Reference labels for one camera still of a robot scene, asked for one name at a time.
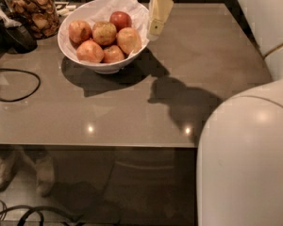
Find dark red apple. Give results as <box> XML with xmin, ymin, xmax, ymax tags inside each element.
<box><xmin>109</xmin><ymin>11</ymin><xmax>132</xmax><ymax>31</ymax></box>

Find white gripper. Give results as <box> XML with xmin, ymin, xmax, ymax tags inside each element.
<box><xmin>147</xmin><ymin>0</ymin><xmax>174</xmax><ymax>40</ymax></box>

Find black cable on table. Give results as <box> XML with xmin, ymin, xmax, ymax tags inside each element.
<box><xmin>0</xmin><ymin>68</ymin><xmax>42</xmax><ymax>104</ymax></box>

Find glass jar of dried chips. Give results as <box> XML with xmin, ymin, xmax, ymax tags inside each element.
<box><xmin>6</xmin><ymin>0</ymin><xmax>59</xmax><ymax>40</ymax></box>

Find white paper liner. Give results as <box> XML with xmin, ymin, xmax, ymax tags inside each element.
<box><xmin>84</xmin><ymin>0</ymin><xmax>152</xmax><ymax>58</ymax></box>

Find right white shoe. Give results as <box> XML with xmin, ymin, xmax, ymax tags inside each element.
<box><xmin>35</xmin><ymin>155</ymin><xmax>55</xmax><ymax>197</ymax></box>

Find orange apple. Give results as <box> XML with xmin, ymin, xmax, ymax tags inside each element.
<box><xmin>76</xmin><ymin>40</ymin><xmax>104</xmax><ymax>63</ymax></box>
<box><xmin>116</xmin><ymin>27</ymin><xmax>142</xmax><ymax>55</ymax></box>
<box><xmin>68</xmin><ymin>20</ymin><xmax>92</xmax><ymax>44</ymax></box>

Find black cables on floor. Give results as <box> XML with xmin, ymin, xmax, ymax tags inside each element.
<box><xmin>0</xmin><ymin>186</ymin><xmax>121</xmax><ymax>226</ymax></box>

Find small white items behind bowl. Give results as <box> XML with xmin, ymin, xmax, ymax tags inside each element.
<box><xmin>55</xmin><ymin>2</ymin><xmax>76</xmax><ymax>16</ymax></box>

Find left white shoe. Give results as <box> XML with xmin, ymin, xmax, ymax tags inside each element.
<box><xmin>0</xmin><ymin>153</ymin><xmax>16</xmax><ymax>191</ymax></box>

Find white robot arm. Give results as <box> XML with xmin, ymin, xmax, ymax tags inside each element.
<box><xmin>187</xmin><ymin>0</ymin><xmax>283</xmax><ymax>226</ymax></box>

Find centre yellowish apple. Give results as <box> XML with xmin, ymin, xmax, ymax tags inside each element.
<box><xmin>92</xmin><ymin>21</ymin><xmax>117</xmax><ymax>46</ymax></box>

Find front centre small apple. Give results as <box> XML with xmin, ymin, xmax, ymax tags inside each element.
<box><xmin>103</xmin><ymin>45</ymin><xmax>125</xmax><ymax>63</ymax></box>

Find white shoe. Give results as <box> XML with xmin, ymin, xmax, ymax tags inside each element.
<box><xmin>35</xmin><ymin>155</ymin><xmax>55</xmax><ymax>197</ymax></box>
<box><xmin>0</xmin><ymin>153</ymin><xmax>16</xmax><ymax>191</ymax></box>

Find white ceramic bowl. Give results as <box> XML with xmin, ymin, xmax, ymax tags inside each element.
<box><xmin>58</xmin><ymin>0</ymin><xmax>149</xmax><ymax>74</ymax></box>

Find black appliance with spoon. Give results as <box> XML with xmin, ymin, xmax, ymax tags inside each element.
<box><xmin>0</xmin><ymin>0</ymin><xmax>37</xmax><ymax>58</ymax></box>

